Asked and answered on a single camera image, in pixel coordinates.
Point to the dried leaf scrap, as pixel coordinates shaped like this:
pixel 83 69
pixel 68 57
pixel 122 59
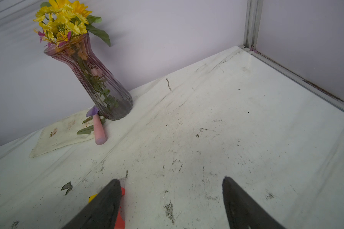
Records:
pixel 67 187

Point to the purple glass vase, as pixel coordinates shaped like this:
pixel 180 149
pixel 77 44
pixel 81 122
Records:
pixel 108 94

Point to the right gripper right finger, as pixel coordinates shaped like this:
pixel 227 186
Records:
pixel 242 211

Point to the red arch wood block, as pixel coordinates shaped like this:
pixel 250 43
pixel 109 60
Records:
pixel 120 222

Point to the yellow arch wood block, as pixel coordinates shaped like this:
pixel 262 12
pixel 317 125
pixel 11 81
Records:
pixel 92 197

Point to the yellow artificial flowers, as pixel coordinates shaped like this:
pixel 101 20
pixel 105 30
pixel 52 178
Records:
pixel 63 21

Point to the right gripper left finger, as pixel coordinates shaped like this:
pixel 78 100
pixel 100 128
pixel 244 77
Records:
pixel 101 212

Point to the purple pink toy knife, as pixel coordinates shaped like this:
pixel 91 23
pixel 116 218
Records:
pixel 99 133

